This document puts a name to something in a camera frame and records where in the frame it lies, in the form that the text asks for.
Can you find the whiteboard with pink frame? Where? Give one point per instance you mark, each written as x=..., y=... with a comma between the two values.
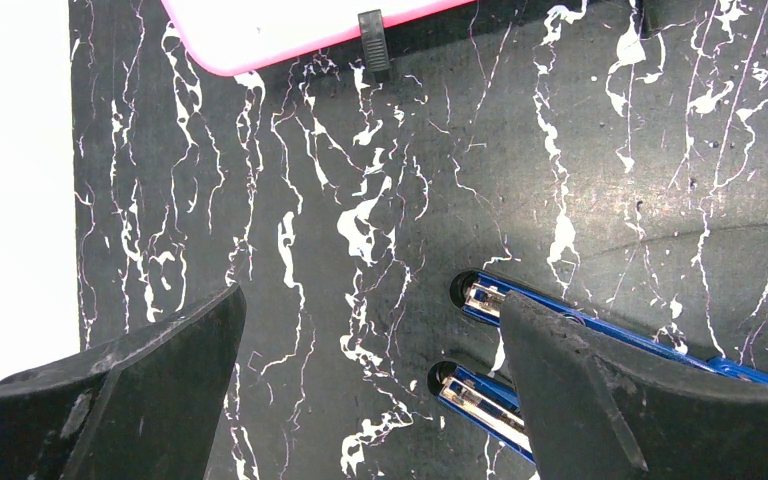
x=231, y=37

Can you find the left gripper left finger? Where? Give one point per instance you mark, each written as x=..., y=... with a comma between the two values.
x=143, y=406

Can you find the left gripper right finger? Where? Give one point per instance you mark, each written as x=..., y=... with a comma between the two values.
x=596, y=408

